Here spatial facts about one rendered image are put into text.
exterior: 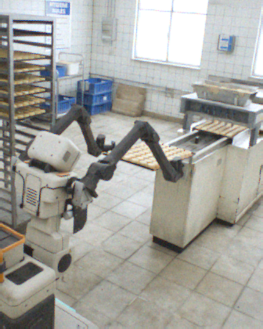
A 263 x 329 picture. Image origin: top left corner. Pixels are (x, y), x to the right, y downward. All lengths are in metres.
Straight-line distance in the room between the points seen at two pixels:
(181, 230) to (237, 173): 0.79
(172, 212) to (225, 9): 4.37
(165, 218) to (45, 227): 1.56
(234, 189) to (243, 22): 3.68
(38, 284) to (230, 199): 2.43
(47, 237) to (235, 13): 5.51
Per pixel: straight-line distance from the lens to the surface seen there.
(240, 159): 3.67
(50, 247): 2.05
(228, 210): 3.88
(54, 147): 1.87
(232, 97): 3.64
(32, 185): 1.92
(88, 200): 1.86
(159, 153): 2.22
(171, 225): 3.36
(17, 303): 1.74
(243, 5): 6.86
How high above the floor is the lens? 1.91
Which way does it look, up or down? 19 degrees down
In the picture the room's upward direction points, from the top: 5 degrees clockwise
